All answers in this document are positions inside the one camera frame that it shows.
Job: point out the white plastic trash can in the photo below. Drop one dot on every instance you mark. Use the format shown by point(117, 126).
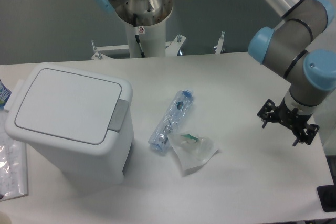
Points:
point(78, 120)

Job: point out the blue green drink carton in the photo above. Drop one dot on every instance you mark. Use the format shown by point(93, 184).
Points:
point(5, 93)

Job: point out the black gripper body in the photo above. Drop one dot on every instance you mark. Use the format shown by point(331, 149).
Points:
point(289, 118)

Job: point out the clear sleeve with paper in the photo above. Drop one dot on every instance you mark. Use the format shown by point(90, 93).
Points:
point(14, 175)

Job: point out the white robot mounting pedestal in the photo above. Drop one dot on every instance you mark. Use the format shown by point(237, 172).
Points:
point(143, 41)

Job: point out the clear crushed plastic bottle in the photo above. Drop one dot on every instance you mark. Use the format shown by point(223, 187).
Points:
point(172, 119)

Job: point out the clear plastic wrapper bag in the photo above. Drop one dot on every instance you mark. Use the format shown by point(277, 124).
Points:
point(192, 151)

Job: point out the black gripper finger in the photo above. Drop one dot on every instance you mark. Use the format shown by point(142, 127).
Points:
point(267, 113)
point(305, 133)

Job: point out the black device at edge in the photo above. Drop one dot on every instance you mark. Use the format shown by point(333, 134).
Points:
point(326, 195)

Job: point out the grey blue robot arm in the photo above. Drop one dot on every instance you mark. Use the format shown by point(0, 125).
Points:
point(282, 50)

